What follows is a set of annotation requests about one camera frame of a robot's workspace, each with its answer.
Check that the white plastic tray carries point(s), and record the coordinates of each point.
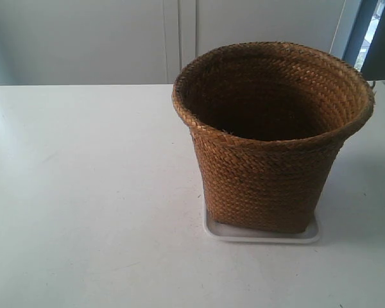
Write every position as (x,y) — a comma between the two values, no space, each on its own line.
(231,234)

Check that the brown woven basket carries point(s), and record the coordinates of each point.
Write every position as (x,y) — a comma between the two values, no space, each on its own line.
(267,121)

